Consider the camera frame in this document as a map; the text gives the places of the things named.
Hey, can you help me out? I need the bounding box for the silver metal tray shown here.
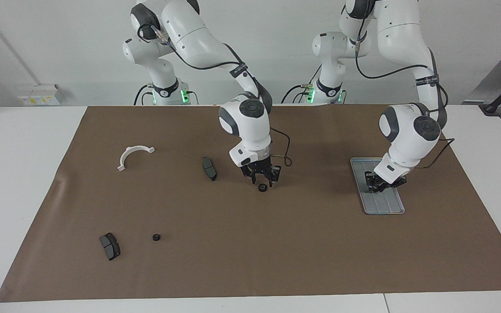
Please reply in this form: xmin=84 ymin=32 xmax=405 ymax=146
xmin=350 ymin=157 xmax=406 ymax=215

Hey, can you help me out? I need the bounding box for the dark grey brake pad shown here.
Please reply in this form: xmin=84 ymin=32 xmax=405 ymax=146
xmin=201 ymin=156 xmax=217 ymax=182
xmin=99 ymin=233 xmax=121 ymax=261

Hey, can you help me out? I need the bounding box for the brown paper table mat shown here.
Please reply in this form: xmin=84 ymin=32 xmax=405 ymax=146
xmin=0 ymin=103 xmax=501 ymax=303

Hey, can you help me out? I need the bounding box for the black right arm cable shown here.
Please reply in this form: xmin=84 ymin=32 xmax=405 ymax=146
xmin=148 ymin=24 xmax=293 ymax=168

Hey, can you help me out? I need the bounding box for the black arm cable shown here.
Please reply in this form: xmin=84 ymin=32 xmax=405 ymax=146
xmin=148 ymin=24 xmax=293 ymax=168
xmin=354 ymin=26 xmax=455 ymax=171

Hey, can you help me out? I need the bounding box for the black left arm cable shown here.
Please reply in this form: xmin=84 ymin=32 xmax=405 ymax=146
xmin=354 ymin=26 xmax=455 ymax=171

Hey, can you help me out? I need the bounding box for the white curved plastic bracket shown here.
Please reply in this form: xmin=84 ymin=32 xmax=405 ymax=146
xmin=117 ymin=146 xmax=156 ymax=172

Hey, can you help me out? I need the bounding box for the white wall socket box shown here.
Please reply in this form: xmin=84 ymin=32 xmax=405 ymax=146
xmin=17 ymin=84 xmax=65 ymax=106

